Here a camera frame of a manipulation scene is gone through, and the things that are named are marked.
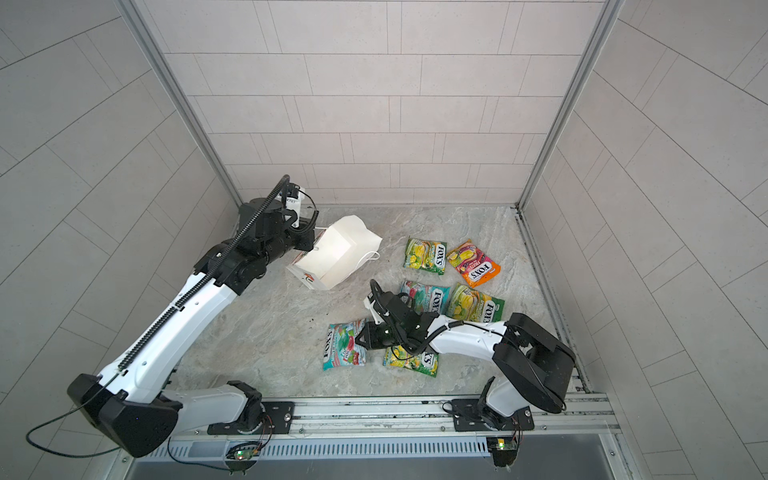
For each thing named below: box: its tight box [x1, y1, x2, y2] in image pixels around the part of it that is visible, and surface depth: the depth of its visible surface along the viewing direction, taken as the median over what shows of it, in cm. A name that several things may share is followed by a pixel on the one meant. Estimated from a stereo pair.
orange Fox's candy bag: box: [446, 239, 502, 288], surface depth 98 cm
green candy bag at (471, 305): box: [445, 283, 505, 323], surface depth 91 cm
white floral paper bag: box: [286, 215, 383, 291], surface depth 83 cm
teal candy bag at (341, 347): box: [322, 319, 367, 371], surface depth 79 cm
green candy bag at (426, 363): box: [383, 345, 439, 378], surface depth 79 cm
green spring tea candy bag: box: [404, 238, 447, 275], surface depth 101 cm
